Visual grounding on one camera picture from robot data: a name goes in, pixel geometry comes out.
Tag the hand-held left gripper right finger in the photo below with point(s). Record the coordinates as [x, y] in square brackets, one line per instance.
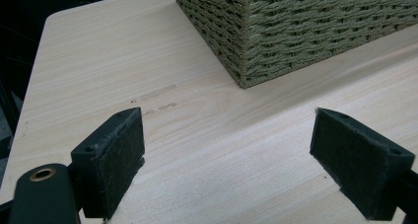
[358, 164]

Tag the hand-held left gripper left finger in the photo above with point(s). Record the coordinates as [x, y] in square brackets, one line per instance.
[108, 171]

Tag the green woven basket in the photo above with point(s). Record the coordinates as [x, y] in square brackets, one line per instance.
[295, 30]

